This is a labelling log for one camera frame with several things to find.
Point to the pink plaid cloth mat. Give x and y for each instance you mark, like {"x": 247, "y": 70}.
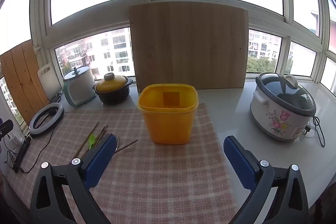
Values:
{"x": 157, "y": 174}

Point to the yellow plastic container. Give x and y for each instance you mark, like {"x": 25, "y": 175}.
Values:
{"x": 168, "y": 127}

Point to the metal fork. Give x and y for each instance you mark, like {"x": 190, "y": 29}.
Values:
{"x": 117, "y": 141}

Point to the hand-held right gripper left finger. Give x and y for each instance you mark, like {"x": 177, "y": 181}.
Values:
{"x": 99, "y": 161}

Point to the white cutting board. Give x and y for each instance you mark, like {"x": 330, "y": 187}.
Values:
{"x": 48, "y": 82}

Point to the orange wooden slat panel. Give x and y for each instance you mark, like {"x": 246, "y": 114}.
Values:
{"x": 21, "y": 77}

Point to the white power adapter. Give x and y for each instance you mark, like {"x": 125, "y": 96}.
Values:
{"x": 14, "y": 139}

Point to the green plastic spoon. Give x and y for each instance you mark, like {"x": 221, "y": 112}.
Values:
{"x": 92, "y": 138}

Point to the yellow-lidded black casserole pot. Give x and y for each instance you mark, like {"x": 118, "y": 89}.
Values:
{"x": 113, "y": 94}

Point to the black camera device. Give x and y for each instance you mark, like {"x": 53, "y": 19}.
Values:
{"x": 5, "y": 128}

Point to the teal white electric cooker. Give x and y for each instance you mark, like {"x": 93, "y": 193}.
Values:
{"x": 78, "y": 90}

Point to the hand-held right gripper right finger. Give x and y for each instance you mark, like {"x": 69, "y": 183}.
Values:
{"x": 239, "y": 161}

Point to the light wooden board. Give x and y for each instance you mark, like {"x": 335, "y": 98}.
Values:
{"x": 189, "y": 48}

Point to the floral white slow cooker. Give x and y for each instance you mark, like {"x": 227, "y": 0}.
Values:
{"x": 273, "y": 108}

